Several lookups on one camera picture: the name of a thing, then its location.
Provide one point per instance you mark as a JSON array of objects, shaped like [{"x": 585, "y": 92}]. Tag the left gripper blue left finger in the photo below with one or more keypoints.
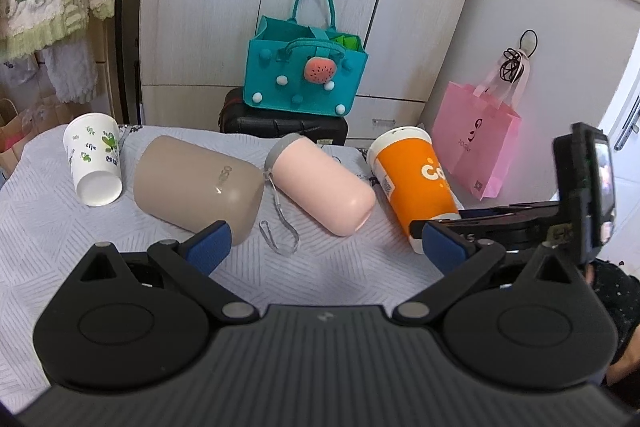
[{"x": 189, "y": 264}]

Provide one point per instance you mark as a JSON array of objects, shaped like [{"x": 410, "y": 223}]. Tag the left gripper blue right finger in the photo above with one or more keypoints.
[{"x": 463, "y": 264}]

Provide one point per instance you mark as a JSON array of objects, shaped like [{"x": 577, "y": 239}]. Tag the orange paper cup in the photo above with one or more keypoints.
[{"x": 404, "y": 162}]

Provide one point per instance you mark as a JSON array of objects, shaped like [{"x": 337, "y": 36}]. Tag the beige tumbler cup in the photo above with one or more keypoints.
[{"x": 191, "y": 187}]

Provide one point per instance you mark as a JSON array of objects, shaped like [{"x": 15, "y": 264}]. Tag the white paper cup green print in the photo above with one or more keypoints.
[{"x": 91, "y": 144}]

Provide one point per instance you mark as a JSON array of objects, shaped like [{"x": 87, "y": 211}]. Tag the pink paper gift bag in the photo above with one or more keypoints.
[{"x": 475, "y": 132}]

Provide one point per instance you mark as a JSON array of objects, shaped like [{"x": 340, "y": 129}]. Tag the white quilted tablecloth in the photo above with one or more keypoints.
[{"x": 46, "y": 229}]

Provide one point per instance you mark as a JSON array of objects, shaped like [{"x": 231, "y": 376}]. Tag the black suitcase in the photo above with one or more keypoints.
[{"x": 238, "y": 117}]

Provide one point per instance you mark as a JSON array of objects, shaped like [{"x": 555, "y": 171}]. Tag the brown paper bag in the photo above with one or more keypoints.
[{"x": 18, "y": 128}]

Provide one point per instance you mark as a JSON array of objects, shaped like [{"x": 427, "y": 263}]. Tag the teal felt tote bag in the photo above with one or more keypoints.
[{"x": 303, "y": 69}]

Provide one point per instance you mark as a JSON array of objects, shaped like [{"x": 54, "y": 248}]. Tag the white door with handle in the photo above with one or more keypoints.
[{"x": 621, "y": 124}]

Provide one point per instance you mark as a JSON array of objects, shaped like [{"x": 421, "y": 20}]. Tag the pink bottle with grey strap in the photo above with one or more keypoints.
[{"x": 318, "y": 184}]

